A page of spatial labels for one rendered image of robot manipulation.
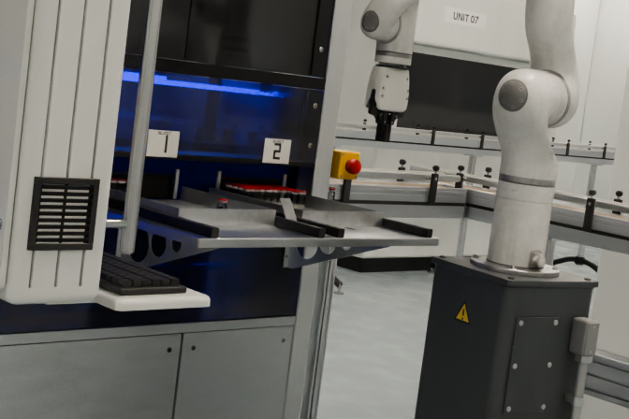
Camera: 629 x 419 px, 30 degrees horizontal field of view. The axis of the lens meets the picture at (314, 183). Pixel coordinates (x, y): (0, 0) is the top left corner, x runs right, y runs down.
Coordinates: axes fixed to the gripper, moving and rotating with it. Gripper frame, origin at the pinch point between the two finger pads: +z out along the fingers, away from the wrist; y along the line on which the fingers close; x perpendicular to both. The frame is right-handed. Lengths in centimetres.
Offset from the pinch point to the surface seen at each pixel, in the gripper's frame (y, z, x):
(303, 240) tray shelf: 31.9, 22.9, 11.9
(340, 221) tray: 8.2, 21.0, -2.0
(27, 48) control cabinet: 107, -10, 25
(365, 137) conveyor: -298, 21, -297
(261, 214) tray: 32.0, 19.8, -2.1
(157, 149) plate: 42, 10, -28
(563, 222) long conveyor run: -82, 21, -4
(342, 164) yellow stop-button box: -15.2, 10.5, -27.4
